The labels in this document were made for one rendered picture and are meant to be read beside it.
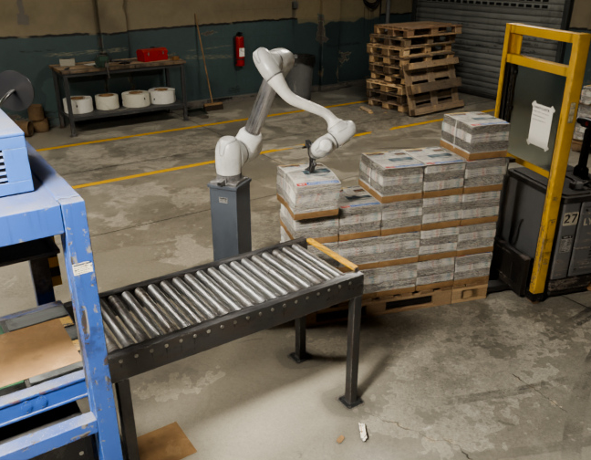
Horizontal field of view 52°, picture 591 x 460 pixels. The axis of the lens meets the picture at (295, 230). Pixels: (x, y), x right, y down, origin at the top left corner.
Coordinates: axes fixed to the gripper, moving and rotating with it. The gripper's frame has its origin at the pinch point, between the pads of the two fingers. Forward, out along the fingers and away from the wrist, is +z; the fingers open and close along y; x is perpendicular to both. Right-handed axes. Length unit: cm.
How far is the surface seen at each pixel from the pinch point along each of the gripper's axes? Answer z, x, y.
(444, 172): -4, 90, 17
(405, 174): -5, 62, 17
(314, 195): -12.5, -1.9, 24.6
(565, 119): -37, 160, -4
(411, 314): 36, 72, 109
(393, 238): 14, 57, 56
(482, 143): -12, 116, 3
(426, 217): 9, 79, 45
